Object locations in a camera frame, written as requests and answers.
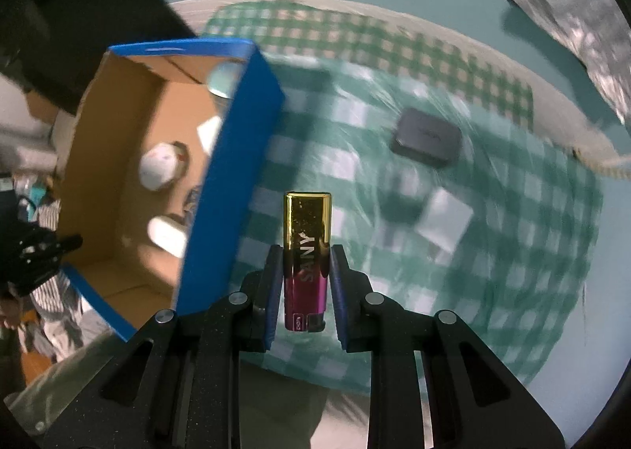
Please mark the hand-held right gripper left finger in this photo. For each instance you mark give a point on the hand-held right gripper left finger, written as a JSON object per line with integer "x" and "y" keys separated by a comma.
{"x": 275, "y": 301}

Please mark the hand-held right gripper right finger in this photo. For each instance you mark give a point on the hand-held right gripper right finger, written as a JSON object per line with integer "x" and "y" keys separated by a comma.
{"x": 340, "y": 301}

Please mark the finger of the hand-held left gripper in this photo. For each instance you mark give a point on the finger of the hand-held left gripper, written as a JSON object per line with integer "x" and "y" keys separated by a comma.
{"x": 69, "y": 243}

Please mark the gold and pink lighter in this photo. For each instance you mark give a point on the gold and pink lighter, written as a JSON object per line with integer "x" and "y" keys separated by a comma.
{"x": 306, "y": 232}

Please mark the blue-sided cardboard box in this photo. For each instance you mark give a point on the blue-sided cardboard box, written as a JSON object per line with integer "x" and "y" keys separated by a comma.
{"x": 231, "y": 158}

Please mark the striped cloth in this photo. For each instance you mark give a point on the striped cloth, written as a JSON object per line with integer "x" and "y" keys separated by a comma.
{"x": 54, "y": 326}

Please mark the white cylinder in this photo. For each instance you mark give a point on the white cylinder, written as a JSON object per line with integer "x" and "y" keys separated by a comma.
{"x": 167, "y": 236}

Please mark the white round ball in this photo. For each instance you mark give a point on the white round ball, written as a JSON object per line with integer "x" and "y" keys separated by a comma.
{"x": 160, "y": 167}

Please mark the dark small object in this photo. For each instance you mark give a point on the dark small object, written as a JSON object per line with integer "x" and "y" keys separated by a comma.
{"x": 402, "y": 197}

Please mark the white square box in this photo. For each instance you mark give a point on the white square box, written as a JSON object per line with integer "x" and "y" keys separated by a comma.
{"x": 446, "y": 222}

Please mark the white charger plug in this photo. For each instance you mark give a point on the white charger plug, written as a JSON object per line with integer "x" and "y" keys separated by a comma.
{"x": 211, "y": 136}

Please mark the black flat case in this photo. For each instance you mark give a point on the black flat case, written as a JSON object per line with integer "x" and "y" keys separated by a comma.
{"x": 425, "y": 136}

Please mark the green checkered plastic tablecloth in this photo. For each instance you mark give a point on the green checkered plastic tablecloth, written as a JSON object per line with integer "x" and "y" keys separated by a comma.
{"x": 517, "y": 232}

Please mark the clear round object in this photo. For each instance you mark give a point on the clear round object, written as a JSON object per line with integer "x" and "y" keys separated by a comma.
{"x": 224, "y": 80}

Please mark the large black object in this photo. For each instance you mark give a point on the large black object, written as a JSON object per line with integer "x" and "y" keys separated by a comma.
{"x": 74, "y": 10}

